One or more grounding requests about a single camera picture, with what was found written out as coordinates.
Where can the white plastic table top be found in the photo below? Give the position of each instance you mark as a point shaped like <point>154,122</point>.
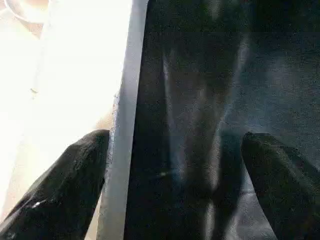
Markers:
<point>75,75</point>

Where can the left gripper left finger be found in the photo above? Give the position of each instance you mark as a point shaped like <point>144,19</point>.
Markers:
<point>60,195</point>

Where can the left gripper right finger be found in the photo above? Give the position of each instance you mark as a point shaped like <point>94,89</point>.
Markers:
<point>290,195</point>

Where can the black work mat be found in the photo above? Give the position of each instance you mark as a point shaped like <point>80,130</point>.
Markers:
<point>200,75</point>

